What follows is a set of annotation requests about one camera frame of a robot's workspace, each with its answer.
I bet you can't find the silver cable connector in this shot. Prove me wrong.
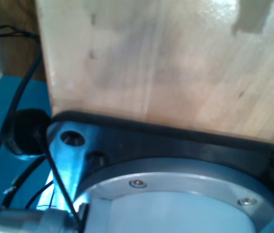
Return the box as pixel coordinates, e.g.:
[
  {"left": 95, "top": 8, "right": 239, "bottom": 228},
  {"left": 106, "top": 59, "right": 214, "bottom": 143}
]
[{"left": 0, "top": 202, "right": 89, "bottom": 233}]

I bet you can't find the silver mounting plate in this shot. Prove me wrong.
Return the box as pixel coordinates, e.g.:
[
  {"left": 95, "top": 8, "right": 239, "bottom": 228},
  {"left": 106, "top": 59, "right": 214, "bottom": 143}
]
[{"left": 46, "top": 121, "right": 94, "bottom": 202}]

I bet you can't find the thick black cable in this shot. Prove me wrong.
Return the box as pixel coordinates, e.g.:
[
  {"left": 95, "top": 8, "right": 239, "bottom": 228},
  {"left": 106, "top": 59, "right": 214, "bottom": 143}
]
[{"left": 0, "top": 47, "right": 44, "bottom": 175}]

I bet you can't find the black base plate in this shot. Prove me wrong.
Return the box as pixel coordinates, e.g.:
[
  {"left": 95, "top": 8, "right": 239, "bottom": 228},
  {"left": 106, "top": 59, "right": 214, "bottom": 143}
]
[{"left": 46, "top": 110, "right": 274, "bottom": 195}]

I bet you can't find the black round knob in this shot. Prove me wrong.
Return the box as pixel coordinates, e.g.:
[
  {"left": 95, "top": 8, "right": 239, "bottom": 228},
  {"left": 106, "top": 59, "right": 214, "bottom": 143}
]
[{"left": 4, "top": 108, "right": 53, "bottom": 156}]

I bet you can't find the blue mounting block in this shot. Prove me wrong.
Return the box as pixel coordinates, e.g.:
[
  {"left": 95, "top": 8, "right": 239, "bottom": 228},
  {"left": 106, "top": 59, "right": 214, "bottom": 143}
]
[{"left": 0, "top": 75, "right": 55, "bottom": 212}]

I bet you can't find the thin black wire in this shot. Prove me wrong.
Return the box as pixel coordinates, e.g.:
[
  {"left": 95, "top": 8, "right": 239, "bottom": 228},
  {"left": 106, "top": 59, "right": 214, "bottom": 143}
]
[{"left": 36, "top": 126, "right": 83, "bottom": 229}]

